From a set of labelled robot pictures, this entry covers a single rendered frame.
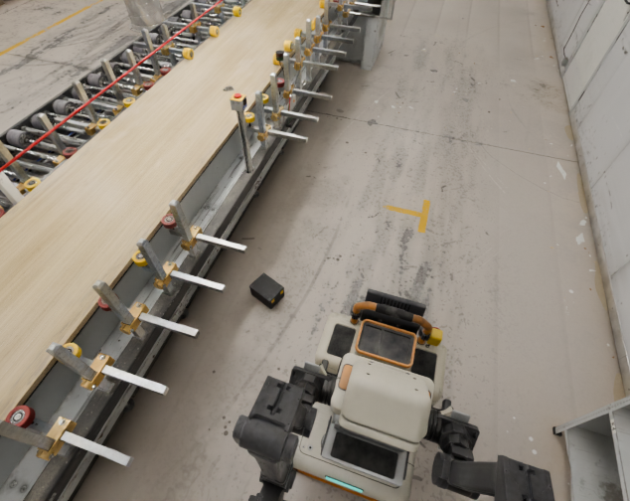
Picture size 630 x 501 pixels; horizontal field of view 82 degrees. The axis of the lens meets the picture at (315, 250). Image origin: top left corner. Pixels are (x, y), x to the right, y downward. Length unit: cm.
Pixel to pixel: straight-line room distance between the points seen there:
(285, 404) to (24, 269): 166
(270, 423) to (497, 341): 227
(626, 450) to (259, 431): 186
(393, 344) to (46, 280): 156
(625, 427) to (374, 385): 155
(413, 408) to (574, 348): 218
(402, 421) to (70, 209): 193
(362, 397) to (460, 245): 236
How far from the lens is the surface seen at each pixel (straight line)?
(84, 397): 201
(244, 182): 244
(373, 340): 155
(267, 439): 69
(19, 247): 227
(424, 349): 169
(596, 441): 270
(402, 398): 98
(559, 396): 285
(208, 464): 239
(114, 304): 166
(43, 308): 196
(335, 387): 114
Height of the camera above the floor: 230
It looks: 52 degrees down
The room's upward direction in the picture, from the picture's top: 1 degrees clockwise
